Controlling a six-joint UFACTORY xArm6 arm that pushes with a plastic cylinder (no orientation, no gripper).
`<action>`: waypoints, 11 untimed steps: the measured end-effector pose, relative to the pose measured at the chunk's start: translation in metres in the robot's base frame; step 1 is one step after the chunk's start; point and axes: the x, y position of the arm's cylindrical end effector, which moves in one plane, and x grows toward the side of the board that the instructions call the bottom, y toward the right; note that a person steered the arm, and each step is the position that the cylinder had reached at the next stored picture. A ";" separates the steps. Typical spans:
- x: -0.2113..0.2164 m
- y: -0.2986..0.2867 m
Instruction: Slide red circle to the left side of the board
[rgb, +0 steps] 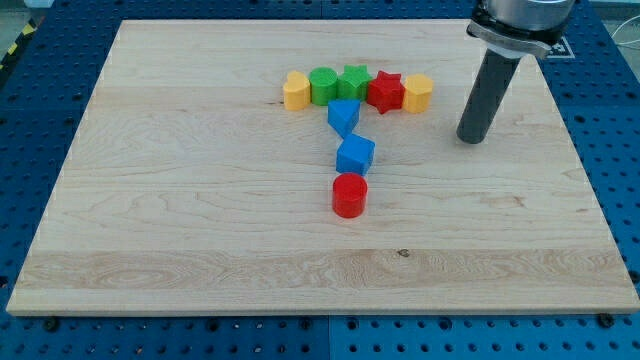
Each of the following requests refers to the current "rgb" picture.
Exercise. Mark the blue cube block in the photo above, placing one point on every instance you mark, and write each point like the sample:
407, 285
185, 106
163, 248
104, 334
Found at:
355, 155

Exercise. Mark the green cylinder block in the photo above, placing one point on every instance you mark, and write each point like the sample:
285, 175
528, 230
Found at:
323, 81

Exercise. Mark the yellow black hazard tape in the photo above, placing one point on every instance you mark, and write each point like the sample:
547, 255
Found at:
18, 46

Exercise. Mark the green star block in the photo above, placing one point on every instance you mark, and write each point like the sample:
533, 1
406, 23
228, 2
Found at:
353, 82

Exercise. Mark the yellow heart block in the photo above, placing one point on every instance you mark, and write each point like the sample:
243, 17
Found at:
296, 91

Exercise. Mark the red cylinder block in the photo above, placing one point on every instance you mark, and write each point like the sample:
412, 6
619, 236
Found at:
349, 195

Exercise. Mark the yellow hexagon block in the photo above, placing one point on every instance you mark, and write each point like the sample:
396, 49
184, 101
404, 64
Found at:
418, 93

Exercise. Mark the black white fiducial marker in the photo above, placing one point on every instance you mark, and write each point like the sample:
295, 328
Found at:
561, 50

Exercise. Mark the blue triangle block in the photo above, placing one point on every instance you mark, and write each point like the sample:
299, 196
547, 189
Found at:
343, 115

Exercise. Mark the light wooden board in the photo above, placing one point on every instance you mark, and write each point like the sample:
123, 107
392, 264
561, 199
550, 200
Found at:
189, 190

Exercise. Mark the red star block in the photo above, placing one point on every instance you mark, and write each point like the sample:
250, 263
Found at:
386, 92

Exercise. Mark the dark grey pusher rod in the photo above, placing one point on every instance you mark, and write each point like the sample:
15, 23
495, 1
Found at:
489, 88

